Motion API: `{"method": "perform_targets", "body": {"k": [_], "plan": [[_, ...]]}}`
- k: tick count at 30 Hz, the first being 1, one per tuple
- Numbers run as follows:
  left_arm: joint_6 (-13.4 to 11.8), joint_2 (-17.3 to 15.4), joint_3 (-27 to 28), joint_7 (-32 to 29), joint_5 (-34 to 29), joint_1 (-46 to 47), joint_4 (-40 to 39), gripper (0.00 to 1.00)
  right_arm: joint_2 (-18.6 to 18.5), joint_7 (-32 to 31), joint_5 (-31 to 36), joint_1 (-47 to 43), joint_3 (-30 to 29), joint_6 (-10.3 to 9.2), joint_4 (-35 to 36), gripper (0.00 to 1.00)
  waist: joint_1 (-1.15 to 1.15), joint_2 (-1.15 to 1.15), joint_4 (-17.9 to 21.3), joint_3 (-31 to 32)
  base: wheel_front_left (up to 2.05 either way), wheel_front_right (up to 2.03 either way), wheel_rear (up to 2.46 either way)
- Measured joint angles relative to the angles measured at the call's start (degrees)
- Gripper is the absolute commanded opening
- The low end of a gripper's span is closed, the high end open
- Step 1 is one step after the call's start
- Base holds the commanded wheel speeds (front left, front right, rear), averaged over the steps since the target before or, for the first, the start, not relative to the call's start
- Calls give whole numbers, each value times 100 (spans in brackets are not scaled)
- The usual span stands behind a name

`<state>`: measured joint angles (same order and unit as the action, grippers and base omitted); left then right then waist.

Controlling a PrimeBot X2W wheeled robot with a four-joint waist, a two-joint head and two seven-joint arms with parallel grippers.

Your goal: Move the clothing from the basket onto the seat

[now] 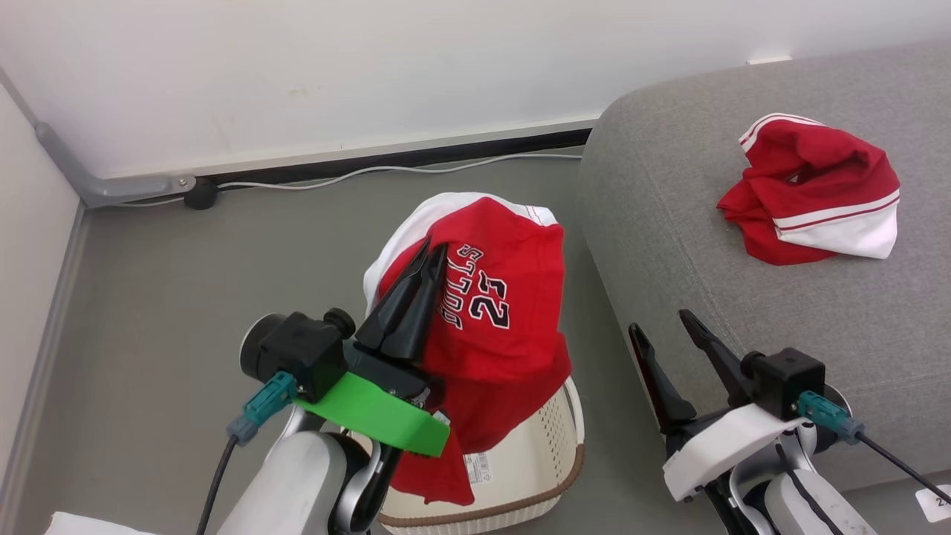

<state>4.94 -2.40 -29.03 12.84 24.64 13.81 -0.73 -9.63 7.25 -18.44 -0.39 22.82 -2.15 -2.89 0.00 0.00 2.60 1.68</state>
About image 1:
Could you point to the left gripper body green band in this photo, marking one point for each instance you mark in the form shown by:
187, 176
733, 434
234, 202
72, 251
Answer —
371, 412

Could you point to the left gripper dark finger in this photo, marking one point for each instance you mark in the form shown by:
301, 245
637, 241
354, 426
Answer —
420, 316
394, 305

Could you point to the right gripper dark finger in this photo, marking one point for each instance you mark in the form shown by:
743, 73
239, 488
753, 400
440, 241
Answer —
717, 357
661, 390

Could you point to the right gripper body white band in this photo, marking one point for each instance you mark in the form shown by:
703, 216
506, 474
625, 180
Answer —
721, 446

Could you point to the red basketball jersey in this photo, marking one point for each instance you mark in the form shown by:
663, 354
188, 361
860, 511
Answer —
505, 357

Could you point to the red shorts white stripes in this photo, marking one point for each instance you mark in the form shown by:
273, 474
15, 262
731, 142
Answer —
810, 186

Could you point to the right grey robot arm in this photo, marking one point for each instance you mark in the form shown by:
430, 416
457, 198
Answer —
810, 509

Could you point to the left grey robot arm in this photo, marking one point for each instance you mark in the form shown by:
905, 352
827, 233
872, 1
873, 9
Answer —
297, 490

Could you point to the white perforated laundry basket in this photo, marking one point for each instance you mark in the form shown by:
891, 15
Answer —
531, 461

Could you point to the grey fabric sofa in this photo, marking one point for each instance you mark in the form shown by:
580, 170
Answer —
743, 312

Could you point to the black baseboard strip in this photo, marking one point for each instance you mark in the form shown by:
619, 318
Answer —
416, 156

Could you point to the black round floor puck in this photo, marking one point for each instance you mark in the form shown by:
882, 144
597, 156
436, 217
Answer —
201, 195

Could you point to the white paper tag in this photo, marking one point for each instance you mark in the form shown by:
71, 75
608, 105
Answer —
936, 504

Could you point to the white tape label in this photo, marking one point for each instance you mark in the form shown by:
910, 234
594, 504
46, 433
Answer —
96, 524

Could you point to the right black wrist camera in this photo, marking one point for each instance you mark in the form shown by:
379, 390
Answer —
787, 383

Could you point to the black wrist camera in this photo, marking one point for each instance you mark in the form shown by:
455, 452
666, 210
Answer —
304, 357
787, 383

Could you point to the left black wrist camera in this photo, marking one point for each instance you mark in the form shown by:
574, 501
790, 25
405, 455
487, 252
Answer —
304, 357

